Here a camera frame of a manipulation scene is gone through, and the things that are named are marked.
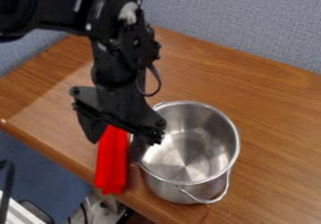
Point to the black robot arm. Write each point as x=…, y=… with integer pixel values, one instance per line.
x=124, y=51

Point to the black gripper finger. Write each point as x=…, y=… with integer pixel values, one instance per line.
x=92, y=123
x=139, y=144

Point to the metal pot with handle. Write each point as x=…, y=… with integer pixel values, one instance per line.
x=186, y=169

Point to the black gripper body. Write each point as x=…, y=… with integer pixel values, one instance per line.
x=126, y=109

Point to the black white striped object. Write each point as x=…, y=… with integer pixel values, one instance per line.
x=17, y=212

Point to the white device under table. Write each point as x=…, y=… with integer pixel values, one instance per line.
x=99, y=209

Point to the red plastic block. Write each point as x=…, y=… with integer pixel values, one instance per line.
x=111, y=161

